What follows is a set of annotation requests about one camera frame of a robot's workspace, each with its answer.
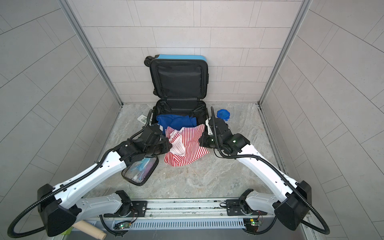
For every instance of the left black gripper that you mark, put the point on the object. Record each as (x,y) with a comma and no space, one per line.
(165,141)

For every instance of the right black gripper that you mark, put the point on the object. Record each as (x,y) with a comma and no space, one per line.
(203,142)

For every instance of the clear jar with blue lid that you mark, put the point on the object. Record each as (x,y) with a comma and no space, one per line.
(223,114)

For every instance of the clear toiletry pouch black trim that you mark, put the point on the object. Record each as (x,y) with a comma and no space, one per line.
(139,172)

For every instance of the blue shirt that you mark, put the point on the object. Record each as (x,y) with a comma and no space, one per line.
(176,122)

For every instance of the red white striped garment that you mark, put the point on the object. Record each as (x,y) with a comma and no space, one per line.
(185,148)

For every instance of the blue suitcase with black lining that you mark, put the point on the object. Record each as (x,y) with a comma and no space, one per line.
(181,83)

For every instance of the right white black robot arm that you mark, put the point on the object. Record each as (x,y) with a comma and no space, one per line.
(270,183)

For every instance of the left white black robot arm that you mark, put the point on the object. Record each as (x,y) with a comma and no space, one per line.
(56,219)

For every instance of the white remote control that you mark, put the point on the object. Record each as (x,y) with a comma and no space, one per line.
(142,119)

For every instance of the left circuit board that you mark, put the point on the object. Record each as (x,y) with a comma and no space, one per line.
(122,225)

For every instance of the circuit board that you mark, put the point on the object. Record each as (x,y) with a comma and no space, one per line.
(122,225)
(252,225)

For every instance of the right circuit board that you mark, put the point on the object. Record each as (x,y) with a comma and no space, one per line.
(252,225)

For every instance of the green block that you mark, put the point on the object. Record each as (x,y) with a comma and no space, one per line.
(67,232)

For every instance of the aluminium mounting rail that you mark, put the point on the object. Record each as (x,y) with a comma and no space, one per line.
(186,208)

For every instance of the beige cylinder handle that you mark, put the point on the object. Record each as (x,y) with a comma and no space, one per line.
(90,230)

